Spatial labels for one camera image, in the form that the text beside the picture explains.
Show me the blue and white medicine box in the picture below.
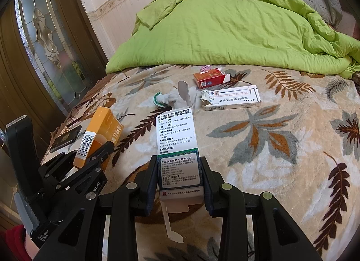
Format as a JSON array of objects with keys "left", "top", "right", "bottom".
[{"left": 155, "top": 80, "right": 206, "bottom": 243}]

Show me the person's left forearm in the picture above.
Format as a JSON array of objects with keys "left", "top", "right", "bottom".
[{"left": 6, "top": 223, "right": 33, "bottom": 261}]

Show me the long white medicine box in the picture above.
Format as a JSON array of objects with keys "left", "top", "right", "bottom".
[{"left": 200, "top": 85, "right": 261, "bottom": 112}]

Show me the red cigarette box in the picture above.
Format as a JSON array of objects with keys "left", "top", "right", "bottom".
[{"left": 193, "top": 70, "right": 230, "bottom": 89}]

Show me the leaf print blanket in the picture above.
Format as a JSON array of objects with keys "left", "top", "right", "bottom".
[{"left": 41, "top": 64, "right": 360, "bottom": 261}]

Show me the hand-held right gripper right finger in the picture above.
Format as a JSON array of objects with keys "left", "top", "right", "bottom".
[{"left": 200, "top": 156, "right": 324, "bottom": 261}]

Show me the white cloth with green trim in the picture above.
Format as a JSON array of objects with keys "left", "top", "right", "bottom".
[{"left": 152, "top": 91, "right": 186, "bottom": 107}]

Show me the orange cardboard box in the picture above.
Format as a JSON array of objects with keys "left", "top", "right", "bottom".
[{"left": 72, "top": 106, "right": 125, "bottom": 172}]

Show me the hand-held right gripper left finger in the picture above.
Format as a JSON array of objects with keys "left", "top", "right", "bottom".
[{"left": 34, "top": 155, "right": 158, "bottom": 261}]

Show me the wooden door with glass panel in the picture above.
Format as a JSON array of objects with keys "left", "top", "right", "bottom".
[{"left": 0, "top": 0, "right": 109, "bottom": 230}]

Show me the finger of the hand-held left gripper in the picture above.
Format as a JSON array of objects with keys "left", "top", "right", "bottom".
[
  {"left": 38, "top": 152, "right": 83, "bottom": 192},
  {"left": 56, "top": 140, "right": 115, "bottom": 209}
]

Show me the green quilt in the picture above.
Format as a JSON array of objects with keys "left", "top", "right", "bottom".
[{"left": 106, "top": 0, "right": 360, "bottom": 79}]

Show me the black phone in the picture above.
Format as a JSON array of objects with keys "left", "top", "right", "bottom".
[{"left": 49, "top": 125, "right": 82, "bottom": 153}]

